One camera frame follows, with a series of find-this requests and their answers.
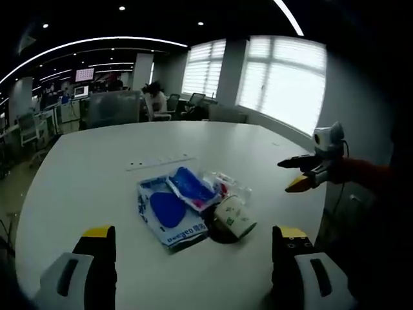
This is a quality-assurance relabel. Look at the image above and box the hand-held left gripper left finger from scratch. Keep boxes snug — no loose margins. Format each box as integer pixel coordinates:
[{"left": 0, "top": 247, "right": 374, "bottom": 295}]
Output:
[{"left": 38, "top": 225, "right": 117, "bottom": 310}]

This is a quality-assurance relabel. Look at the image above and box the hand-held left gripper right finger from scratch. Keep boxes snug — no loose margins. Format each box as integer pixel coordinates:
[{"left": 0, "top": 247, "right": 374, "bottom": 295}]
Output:
[{"left": 272, "top": 225, "right": 356, "bottom": 310}]

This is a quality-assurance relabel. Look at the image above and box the clear plastic packet item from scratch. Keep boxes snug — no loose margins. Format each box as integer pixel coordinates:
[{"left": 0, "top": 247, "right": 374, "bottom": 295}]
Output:
[{"left": 197, "top": 169, "right": 253, "bottom": 207}]

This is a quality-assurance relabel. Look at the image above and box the white paper cup item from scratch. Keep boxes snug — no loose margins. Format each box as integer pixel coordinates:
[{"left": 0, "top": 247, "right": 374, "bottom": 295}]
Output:
[{"left": 212, "top": 194, "right": 258, "bottom": 240}]

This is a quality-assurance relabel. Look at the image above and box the large blue white packet item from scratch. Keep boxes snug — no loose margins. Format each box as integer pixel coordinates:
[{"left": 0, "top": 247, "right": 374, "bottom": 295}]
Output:
[{"left": 135, "top": 175, "right": 210, "bottom": 255}]

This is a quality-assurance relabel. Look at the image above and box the small blue pink packet item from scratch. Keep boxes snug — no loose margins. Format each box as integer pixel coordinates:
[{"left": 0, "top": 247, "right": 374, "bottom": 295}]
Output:
[{"left": 165, "top": 165, "right": 221, "bottom": 213}]

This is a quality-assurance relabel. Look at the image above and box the window with white blinds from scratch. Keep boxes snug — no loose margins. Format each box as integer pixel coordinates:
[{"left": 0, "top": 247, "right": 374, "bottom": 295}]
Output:
[
  {"left": 181, "top": 38, "right": 227, "bottom": 101},
  {"left": 237, "top": 35, "right": 327, "bottom": 136}
]

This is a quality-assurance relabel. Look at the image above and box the white table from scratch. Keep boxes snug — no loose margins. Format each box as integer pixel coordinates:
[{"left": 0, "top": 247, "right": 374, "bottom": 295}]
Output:
[{"left": 14, "top": 120, "right": 327, "bottom": 310}]

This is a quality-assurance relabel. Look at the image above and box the black office chair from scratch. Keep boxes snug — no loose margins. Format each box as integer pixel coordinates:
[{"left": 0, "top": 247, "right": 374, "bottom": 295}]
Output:
[
  {"left": 166, "top": 93, "right": 181, "bottom": 117},
  {"left": 185, "top": 92, "right": 207, "bottom": 114}
]

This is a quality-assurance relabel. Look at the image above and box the white inset socket strip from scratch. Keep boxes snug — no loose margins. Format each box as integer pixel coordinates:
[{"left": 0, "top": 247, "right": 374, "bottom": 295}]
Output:
[{"left": 125, "top": 156, "right": 197, "bottom": 172}]

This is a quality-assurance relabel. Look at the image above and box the white office chair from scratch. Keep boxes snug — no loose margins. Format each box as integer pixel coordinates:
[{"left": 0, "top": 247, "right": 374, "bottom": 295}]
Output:
[{"left": 17, "top": 112, "right": 41, "bottom": 148}]

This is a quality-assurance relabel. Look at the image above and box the grey desk partition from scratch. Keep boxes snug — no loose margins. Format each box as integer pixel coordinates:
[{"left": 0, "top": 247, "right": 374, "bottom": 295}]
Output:
[{"left": 86, "top": 90, "right": 142, "bottom": 129}]

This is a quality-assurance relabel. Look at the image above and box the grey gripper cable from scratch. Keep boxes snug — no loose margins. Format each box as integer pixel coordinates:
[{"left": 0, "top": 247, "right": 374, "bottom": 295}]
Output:
[{"left": 332, "top": 139, "right": 350, "bottom": 214}]

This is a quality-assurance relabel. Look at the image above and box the white wall screen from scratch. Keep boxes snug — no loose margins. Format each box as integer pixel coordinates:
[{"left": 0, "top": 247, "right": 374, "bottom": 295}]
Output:
[{"left": 74, "top": 68, "right": 95, "bottom": 83}]

